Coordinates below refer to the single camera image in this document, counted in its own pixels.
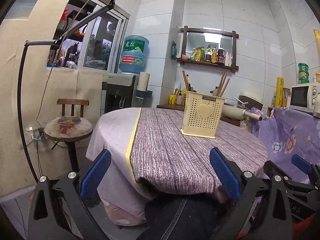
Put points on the wooden chair with cushion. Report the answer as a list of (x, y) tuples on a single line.
[(70, 127)]

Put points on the brown wooden chopstick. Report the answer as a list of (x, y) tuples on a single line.
[(221, 83)]

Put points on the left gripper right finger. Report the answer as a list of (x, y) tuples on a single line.
[(241, 186)]

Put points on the purple striped tablecloth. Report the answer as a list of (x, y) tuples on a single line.
[(150, 155)]

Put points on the blue water bottle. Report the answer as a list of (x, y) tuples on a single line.
[(133, 56)]

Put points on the black chopstick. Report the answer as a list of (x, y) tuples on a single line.
[(189, 84)]

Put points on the yellow roll package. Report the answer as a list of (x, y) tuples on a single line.
[(279, 92)]

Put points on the yellow mug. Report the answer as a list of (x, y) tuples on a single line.
[(172, 99)]

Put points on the white microwave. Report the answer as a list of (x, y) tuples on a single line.
[(303, 96)]

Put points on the wooden handled spoon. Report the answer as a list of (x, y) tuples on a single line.
[(185, 81)]

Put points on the wooden wall shelf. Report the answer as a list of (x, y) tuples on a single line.
[(209, 47)]

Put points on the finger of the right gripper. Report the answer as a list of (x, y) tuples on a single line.
[(311, 170), (271, 170)]

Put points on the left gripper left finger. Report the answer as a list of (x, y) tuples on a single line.
[(79, 190)]

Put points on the cream perforated utensil holder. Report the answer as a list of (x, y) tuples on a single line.
[(202, 114)]

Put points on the water dispenser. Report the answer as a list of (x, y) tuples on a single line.
[(120, 91)]

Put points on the purple floral cloth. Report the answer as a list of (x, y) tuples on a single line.
[(287, 132)]

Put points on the green cans stack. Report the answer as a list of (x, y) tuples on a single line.
[(303, 73)]

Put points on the white pan with handle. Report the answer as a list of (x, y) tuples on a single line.
[(238, 112)]

